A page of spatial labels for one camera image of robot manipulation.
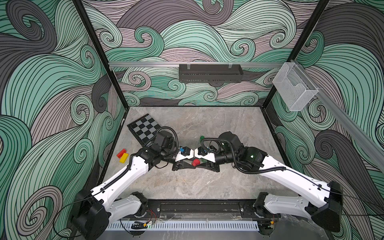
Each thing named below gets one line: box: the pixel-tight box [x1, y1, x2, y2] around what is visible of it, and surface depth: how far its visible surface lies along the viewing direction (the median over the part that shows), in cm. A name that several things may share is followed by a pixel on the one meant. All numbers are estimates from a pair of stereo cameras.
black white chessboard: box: [127, 113, 161, 146], surface depth 106 cm
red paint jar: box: [192, 159, 201, 167], surface depth 67 cm
